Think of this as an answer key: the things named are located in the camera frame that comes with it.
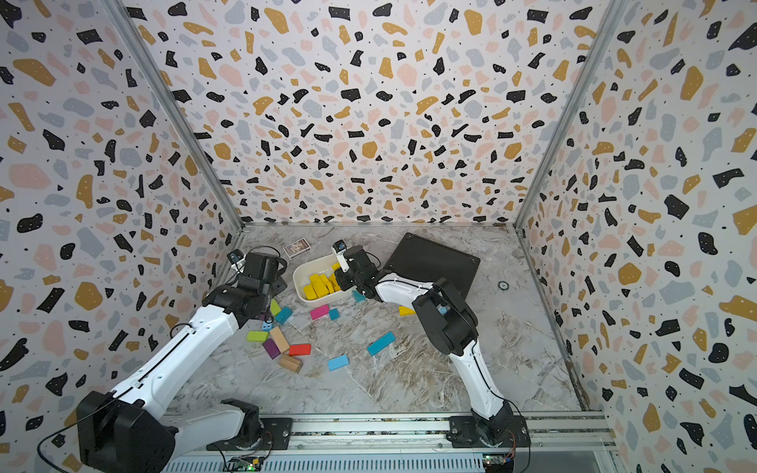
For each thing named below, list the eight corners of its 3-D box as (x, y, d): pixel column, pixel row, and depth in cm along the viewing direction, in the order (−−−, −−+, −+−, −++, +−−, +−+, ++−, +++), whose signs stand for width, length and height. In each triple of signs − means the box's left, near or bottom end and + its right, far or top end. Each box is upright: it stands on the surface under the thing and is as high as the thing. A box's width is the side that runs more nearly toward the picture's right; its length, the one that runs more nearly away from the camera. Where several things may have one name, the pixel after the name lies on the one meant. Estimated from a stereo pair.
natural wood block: (279, 365, 87) (277, 362, 85) (286, 354, 89) (283, 351, 87) (298, 373, 86) (296, 370, 84) (304, 362, 88) (303, 359, 86)
